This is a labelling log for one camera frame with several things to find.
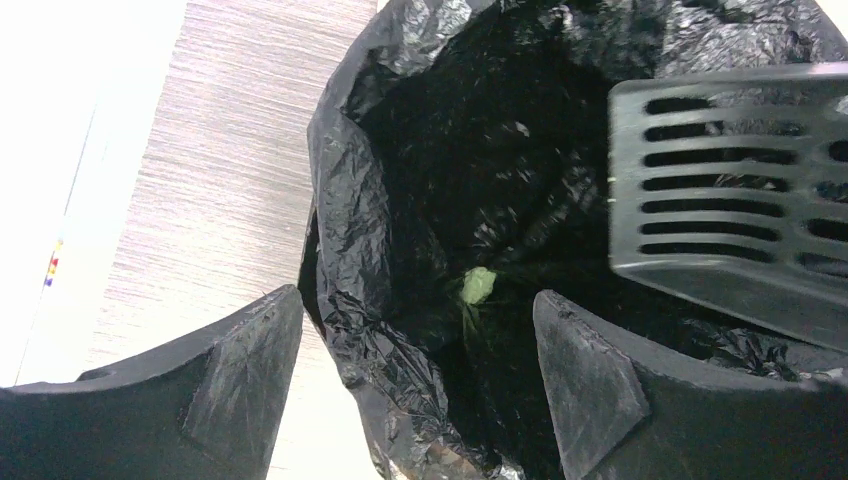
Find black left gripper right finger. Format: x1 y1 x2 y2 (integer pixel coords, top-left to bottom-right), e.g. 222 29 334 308
533 290 847 479

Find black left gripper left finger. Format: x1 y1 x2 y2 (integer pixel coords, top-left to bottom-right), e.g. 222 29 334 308
1 285 303 479

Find green litter clump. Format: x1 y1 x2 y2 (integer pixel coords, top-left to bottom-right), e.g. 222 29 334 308
460 266 497 305

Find black litter scoop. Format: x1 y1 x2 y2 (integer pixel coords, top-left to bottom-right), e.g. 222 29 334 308
608 62 847 351

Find bin with black bag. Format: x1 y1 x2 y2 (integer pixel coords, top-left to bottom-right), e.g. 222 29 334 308
299 1 847 479

